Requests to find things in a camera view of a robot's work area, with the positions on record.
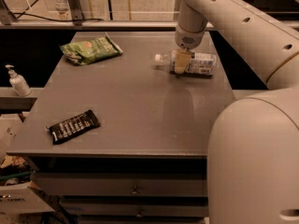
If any black snack bar wrapper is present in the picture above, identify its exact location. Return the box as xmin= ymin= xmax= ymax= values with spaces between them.
xmin=49 ymin=110 xmax=101 ymax=145

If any black cable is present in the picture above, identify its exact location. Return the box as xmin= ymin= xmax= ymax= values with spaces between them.
xmin=8 ymin=0 xmax=106 ymax=23

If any clear plastic water bottle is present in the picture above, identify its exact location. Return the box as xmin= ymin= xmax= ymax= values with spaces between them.
xmin=154 ymin=50 xmax=217 ymax=76

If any drawer knob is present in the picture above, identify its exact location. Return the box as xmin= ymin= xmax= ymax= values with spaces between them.
xmin=131 ymin=185 xmax=140 ymax=195
xmin=135 ymin=210 xmax=144 ymax=218

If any lower drawer knob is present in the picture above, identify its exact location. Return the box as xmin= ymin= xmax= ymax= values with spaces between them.
xmin=135 ymin=210 xmax=144 ymax=218

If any metal railing frame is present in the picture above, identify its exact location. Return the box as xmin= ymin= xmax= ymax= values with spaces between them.
xmin=0 ymin=0 xmax=299 ymax=32

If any green snack bag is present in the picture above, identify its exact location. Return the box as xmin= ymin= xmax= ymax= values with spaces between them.
xmin=60 ymin=34 xmax=123 ymax=65

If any grey drawer cabinet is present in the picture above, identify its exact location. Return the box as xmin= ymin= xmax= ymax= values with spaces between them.
xmin=9 ymin=33 xmax=235 ymax=224

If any upper drawer knob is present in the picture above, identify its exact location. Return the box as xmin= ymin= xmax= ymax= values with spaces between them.
xmin=131 ymin=185 xmax=140 ymax=195

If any white cardboard box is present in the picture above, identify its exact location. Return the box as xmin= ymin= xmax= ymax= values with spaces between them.
xmin=0 ymin=114 xmax=54 ymax=214

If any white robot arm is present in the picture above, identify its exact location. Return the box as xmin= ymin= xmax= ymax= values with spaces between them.
xmin=176 ymin=0 xmax=299 ymax=224

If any white pump dispenser bottle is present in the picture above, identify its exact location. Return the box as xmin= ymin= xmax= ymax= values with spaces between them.
xmin=6 ymin=64 xmax=31 ymax=97

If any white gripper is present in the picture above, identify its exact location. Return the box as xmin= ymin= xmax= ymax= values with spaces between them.
xmin=175 ymin=25 xmax=205 ymax=74

